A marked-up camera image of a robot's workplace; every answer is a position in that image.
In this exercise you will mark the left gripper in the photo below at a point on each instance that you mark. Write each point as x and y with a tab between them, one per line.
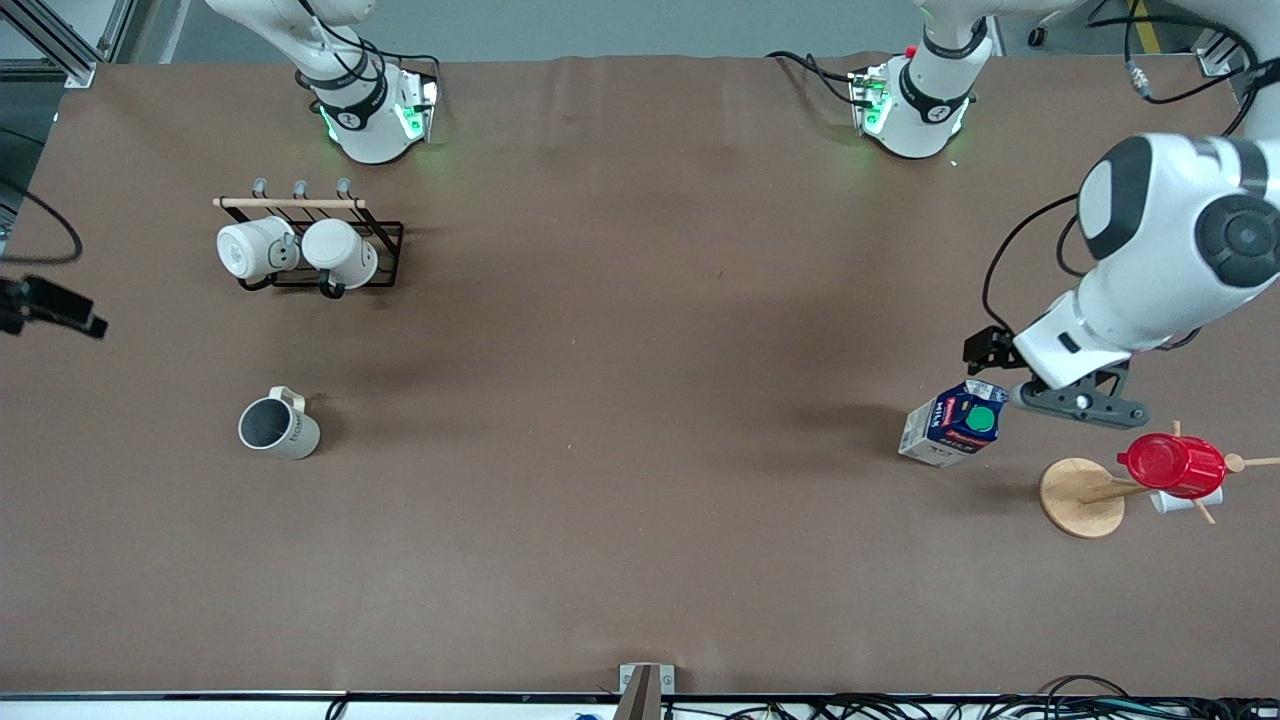
988	347

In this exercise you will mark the blue white milk carton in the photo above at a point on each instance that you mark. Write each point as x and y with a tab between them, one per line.
945	435

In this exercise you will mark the beige mug with dark interior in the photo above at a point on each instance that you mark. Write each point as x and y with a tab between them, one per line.
290	432

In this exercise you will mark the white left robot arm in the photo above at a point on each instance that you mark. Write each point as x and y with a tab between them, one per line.
1160	230

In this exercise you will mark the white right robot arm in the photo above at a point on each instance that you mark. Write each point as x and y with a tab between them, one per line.
365	135

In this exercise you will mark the red plastic cup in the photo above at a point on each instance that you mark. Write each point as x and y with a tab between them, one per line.
1170	464

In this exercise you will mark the small white cup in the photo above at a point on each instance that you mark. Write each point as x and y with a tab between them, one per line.
1170	503

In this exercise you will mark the wooden mug tree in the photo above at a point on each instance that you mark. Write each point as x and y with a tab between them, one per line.
1078	500

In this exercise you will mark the white mug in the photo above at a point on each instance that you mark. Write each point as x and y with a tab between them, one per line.
338	250
250	250

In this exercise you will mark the aluminium frame profile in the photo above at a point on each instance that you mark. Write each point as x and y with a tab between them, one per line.
1218	60
60	45

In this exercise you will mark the metal bracket with brown post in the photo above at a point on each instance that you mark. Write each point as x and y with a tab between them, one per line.
646	690

